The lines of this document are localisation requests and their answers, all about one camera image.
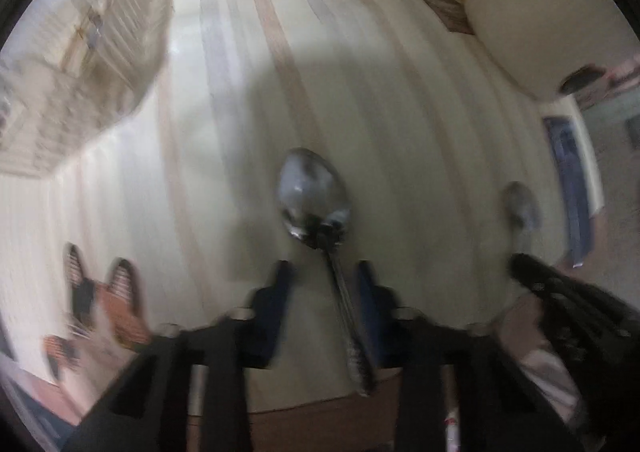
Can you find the blue smartphone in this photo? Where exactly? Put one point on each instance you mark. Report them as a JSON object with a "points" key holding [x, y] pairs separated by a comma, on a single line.
{"points": [[567, 182]]}

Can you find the clear plastic storage box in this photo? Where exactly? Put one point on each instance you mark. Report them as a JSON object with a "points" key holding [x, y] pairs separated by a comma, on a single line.
{"points": [[100, 81]]}

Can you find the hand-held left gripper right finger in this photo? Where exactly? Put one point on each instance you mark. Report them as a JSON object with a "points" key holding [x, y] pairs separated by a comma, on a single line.
{"points": [[376, 322]]}

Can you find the steel spoon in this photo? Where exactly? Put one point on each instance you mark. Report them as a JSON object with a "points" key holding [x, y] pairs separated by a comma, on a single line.
{"points": [[520, 207], [312, 192]]}

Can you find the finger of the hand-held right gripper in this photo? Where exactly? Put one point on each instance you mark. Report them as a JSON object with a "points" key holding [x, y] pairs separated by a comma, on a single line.
{"points": [[565, 302]]}

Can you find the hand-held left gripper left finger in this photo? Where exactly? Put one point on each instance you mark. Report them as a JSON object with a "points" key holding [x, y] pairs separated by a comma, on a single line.
{"points": [[272, 312]]}

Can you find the white electric kettle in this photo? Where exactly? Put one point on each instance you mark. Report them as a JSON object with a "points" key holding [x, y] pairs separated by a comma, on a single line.
{"points": [[540, 16]]}

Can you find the striped table cover cat print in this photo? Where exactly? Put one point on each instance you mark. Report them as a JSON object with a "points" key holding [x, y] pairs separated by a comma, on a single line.
{"points": [[400, 106]]}

